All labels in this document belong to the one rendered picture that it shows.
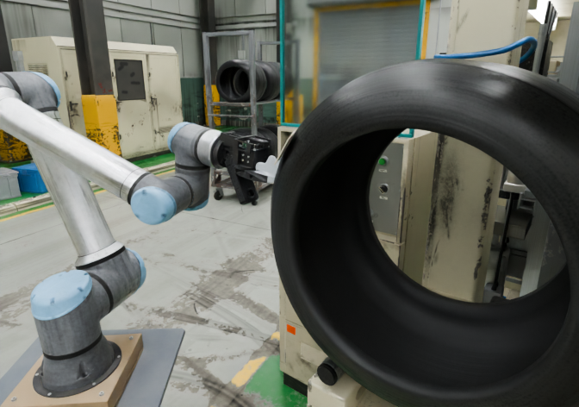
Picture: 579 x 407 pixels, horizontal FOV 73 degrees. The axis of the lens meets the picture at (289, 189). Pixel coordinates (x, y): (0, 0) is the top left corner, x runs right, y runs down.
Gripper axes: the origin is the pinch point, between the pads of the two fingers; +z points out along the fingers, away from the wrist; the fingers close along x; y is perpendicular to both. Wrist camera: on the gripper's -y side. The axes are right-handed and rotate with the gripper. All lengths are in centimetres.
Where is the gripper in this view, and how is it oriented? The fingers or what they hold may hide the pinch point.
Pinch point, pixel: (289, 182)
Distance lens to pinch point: 85.0
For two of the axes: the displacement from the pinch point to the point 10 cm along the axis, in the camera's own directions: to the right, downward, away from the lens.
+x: 6.0, -2.2, 7.7
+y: 0.9, -9.3, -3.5
